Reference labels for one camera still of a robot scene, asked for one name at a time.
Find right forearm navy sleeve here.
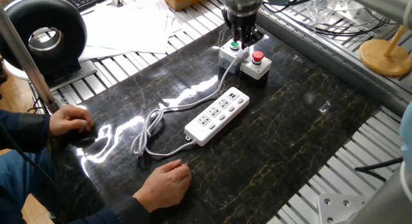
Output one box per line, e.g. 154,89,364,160
69,194,152,224

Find silver robot mount plate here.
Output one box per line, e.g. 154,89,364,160
317,193,371,224

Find left forearm navy sleeve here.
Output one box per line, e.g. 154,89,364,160
0,109,52,154

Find grey lamp base plate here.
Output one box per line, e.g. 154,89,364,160
48,59,99,91

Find white power strip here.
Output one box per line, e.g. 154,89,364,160
183,86,250,147

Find grey box with green button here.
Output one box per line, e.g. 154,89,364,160
218,39,250,74

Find person's left hand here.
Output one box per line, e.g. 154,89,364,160
48,104,95,137

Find person's right hand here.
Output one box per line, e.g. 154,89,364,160
132,158,192,214

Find white box with red button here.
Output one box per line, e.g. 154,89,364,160
239,50,273,88

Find thin black cable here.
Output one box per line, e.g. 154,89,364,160
0,123,85,224

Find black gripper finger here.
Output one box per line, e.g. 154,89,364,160
241,29,264,50
231,26,243,44

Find person's blue jeans leg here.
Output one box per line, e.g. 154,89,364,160
0,148,61,224

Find black round ring lamp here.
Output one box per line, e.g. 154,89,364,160
0,0,88,80

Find aluminium frame pole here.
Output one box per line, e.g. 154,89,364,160
0,5,61,115

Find brown cardboard box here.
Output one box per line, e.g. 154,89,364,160
160,0,213,12

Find clear plastic container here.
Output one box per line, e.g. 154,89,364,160
304,0,342,24

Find white power cord with plug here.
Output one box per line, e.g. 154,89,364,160
130,47,251,159

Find black cables behind beam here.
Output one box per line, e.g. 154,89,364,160
314,17,391,37

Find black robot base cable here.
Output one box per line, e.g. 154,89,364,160
353,156,404,183

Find white paper sheets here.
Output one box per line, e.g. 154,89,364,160
79,0,182,62

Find wooden round base stand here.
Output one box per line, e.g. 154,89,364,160
358,24,412,78

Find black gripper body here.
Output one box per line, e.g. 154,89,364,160
221,8,262,32

